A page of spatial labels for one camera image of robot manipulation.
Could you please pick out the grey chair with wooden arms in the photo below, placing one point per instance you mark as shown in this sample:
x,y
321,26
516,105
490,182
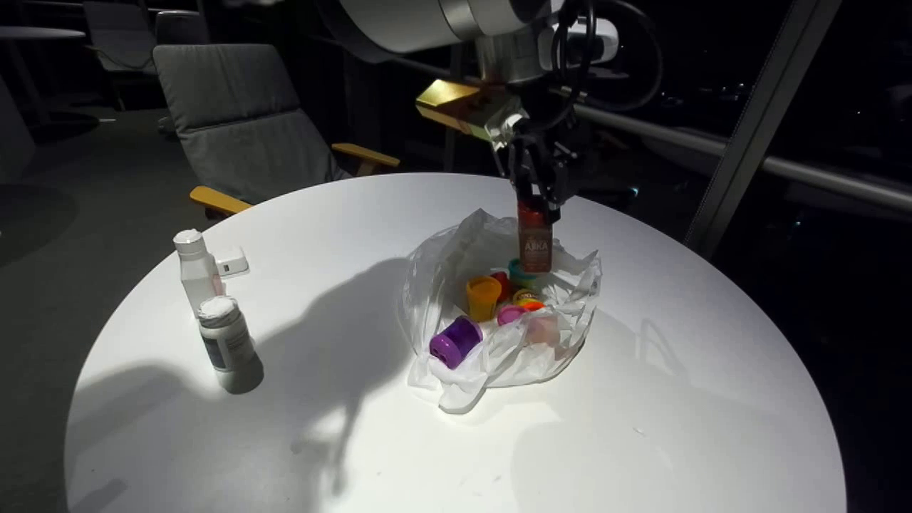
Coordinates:
x,y
238,116

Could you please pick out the dim grey background chair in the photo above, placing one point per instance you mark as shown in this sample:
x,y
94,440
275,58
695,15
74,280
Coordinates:
x,y
117,38

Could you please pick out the square white bottle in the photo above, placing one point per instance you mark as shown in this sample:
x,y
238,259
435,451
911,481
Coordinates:
x,y
194,271

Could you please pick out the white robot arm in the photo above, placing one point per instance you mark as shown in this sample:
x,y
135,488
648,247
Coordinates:
x,y
409,19

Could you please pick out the dark round background table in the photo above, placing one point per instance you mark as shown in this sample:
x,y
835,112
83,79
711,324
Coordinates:
x,y
39,32

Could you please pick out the purple plastic container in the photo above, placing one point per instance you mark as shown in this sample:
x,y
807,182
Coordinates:
x,y
456,340

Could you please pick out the white power adapter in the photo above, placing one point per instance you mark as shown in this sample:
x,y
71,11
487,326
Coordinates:
x,y
232,263

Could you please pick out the white plastic bag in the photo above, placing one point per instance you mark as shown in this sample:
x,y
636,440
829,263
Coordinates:
x,y
570,286

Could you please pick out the horizontal metal rail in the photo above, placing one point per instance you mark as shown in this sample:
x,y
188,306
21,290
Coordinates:
x,y
827,176

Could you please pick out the white bottle with blue label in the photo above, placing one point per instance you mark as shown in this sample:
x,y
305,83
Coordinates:
x,y
229,346

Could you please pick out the orange play dough tub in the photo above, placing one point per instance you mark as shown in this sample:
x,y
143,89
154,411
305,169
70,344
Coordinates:
x,y
483,299

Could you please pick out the teal play dough tub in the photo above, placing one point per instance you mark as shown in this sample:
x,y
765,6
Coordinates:
x,y
519,271

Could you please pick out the spice jar with red lid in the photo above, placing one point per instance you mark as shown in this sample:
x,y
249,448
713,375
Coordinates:
x,y
536,247

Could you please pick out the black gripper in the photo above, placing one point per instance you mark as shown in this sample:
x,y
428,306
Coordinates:
x,y
536,137

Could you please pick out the vertical metal post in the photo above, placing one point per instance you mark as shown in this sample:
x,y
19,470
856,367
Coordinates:
x,y
758,125

